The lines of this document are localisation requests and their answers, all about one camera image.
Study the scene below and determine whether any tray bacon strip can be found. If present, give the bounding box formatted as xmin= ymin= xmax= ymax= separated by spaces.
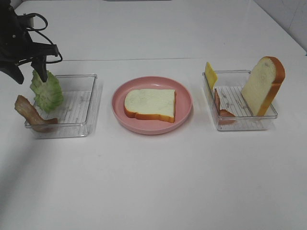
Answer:
xmin=14 ymin=95 xmax=58 ymax=133
xmin=214 ymin=89 xmax=235 ymax=125

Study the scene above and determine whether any clear plastic tray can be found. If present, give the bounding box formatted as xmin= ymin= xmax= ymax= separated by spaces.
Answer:
xmin=202 ymin=70 xmax=278 ymax=131
xmin=24 ymin=74 xmax=103 ymax=139

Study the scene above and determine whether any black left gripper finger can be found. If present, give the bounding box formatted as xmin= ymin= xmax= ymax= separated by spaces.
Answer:
xmin=31 ymin=56 xmax=48 ymax=82
xmin=0 ymin=61 xmax=24 ymax=84

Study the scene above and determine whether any tray bread slice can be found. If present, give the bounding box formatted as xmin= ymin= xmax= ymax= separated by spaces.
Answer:
xmin=241 ymin=56 xmax=285 ymax=116

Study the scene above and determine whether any yellow cheese slice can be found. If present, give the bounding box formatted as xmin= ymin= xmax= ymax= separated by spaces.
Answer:
xmin=205 ymin=62 xmax=218 ymax=91

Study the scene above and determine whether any clear right plastic tray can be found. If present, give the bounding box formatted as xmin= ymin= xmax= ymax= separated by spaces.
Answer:
xmin=202 ymin=70 xmax=278 ymax=131

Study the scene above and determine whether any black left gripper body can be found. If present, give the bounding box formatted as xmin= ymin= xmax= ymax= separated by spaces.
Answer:
xmin=0 ymin=4 xmax=59 ymax=66

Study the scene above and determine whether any clear left plastic tray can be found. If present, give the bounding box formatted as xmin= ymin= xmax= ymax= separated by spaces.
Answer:
xmin=24 ymin=74 xmax=103 ymax=139

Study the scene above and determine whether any green lettuce leaf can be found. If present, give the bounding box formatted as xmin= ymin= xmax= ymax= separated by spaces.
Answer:
xmin=30 ymin=70 xmax=64 ymax=113

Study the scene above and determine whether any pink round plate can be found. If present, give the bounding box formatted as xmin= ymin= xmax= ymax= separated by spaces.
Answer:
xmin=112 ymin=76 xmax=192 ymax=135

